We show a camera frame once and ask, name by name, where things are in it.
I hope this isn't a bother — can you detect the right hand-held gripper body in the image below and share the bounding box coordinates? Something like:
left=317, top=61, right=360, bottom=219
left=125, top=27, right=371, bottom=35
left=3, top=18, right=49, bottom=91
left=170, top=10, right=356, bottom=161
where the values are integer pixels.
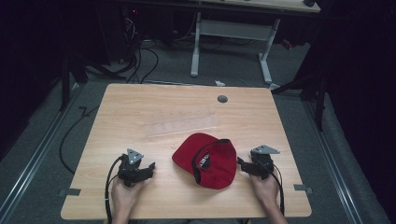
left=249, top=144, right=281, bottom=181

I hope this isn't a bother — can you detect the person's left hand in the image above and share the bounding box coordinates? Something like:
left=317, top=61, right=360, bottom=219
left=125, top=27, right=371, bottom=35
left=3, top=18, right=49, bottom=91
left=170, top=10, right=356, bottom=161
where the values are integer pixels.
left=110, top=176, right=146, bottom=215

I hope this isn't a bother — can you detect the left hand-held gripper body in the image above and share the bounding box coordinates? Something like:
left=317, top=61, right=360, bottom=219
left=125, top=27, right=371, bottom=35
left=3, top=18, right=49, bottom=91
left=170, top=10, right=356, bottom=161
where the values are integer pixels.
left=117, top=147, right=149, bottom=188

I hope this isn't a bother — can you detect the person's right hand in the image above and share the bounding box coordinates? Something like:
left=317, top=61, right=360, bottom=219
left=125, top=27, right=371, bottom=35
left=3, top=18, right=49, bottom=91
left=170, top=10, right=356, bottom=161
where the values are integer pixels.
left=248, top=169, right=280, bottom=207

